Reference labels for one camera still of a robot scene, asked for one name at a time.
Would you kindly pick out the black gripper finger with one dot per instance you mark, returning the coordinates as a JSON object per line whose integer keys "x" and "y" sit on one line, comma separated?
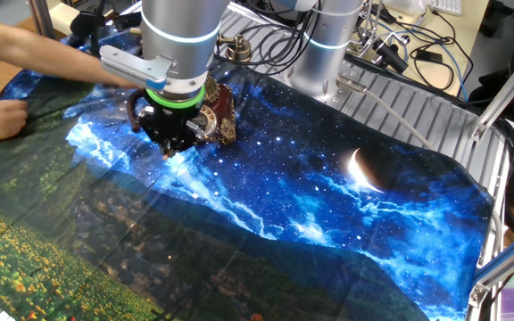
{"x": 162, "y": 143}
{"x": 184, "y": 143}

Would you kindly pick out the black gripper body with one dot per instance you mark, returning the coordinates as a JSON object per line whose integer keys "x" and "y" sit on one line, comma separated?
{"x": 172, "y": 122}

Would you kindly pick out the short wooden stick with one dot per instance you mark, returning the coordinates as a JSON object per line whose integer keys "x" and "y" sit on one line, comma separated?
{"x": 167, "y": 154}

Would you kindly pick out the red gold rotary phone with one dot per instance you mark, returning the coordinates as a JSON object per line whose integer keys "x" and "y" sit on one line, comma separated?
{"x": 223, "y": 107}

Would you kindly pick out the person's left forearm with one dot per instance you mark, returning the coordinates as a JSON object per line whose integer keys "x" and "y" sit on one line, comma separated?
{"x": 38, "y": 53}

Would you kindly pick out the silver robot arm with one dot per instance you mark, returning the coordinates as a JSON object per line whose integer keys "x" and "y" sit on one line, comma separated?
{"x": 176, "y": 27}

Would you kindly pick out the brass phone handset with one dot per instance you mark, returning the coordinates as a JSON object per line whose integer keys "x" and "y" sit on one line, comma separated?
{"x": 238, "y": 51}

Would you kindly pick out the person's left hand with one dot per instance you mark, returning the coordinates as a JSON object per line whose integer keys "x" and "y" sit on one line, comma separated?
{"x": 118, "y": 81}

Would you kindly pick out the night sky landscape printed cloth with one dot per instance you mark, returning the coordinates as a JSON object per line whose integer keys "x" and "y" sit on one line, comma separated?
{"x": 284, "y": 178}

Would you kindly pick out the beige foam block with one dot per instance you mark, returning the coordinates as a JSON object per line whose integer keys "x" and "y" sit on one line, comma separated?
{"x": 67, "y": 18}

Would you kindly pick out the silver tripod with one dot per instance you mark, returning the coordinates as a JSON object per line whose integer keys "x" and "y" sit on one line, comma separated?
{"x": 368, "y": 27}

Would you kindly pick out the black power adapter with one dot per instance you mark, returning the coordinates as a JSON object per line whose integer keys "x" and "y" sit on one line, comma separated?
{"x": 429, "y": 55}

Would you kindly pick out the white keyboard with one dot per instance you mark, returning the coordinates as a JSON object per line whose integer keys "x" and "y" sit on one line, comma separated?
{"x": 446, "y": 6}

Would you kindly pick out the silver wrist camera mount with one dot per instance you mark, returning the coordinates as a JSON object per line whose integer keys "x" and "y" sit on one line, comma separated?
{"x": 132, "y": 67}

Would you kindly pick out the aluminium frame post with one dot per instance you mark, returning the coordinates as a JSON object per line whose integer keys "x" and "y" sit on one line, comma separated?
{"x": 42, "y": 18}

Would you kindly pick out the black camera on mount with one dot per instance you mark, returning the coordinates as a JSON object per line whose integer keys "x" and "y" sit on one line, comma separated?
{"x": 388, "y": 55}

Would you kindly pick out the slanted aluminium frame profile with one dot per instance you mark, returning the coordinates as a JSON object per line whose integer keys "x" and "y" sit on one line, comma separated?
{"x": 507, "y": 89}

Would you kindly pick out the blue silver frame profile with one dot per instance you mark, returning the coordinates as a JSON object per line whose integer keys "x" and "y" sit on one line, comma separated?
{"x": 507, "y": 263}

